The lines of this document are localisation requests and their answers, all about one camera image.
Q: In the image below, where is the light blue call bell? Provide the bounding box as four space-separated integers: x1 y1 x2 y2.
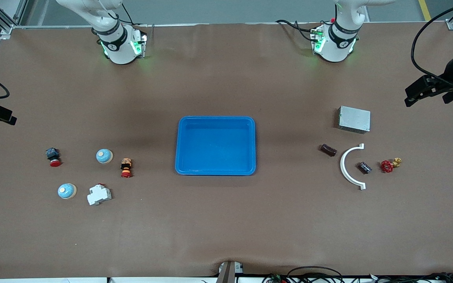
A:
57 183 77 200
96 148 114 165

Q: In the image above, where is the white curved plastic bracket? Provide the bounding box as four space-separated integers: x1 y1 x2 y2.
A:
340 143 367 191

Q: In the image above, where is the red emergency stop button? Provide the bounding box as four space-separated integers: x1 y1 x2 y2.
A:
46 147 62 167

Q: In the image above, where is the grey metal box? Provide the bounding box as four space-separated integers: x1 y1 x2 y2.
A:
337 105 371 134

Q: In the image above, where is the red handwheel brass valve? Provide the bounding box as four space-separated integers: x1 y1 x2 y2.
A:
381 157 403 174

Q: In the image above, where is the white circuit breaker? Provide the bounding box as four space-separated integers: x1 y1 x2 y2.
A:
87 184 112 206

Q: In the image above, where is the orange and red push button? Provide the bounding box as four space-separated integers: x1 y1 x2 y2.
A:
120 158 133 178

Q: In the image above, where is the blue plastic tray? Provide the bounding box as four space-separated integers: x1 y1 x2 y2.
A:
175 115 257 176

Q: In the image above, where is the large table cover mat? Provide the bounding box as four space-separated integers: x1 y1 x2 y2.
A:
0 22 453 279

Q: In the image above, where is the black left arm base cable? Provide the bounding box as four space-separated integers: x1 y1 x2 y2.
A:
276 20 321 42

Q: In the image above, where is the black arm base cable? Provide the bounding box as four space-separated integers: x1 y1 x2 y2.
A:
276 20 321 42
120 4 137 26

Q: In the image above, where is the black right arm base cable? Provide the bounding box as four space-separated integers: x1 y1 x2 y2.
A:
120 4 137 26

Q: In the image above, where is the black cable bundle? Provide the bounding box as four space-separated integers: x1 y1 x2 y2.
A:
370 272 453 283

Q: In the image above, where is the black looped cable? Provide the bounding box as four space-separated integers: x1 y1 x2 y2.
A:
287 266 345 283

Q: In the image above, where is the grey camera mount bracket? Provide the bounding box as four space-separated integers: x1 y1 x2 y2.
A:
215 261 245 283

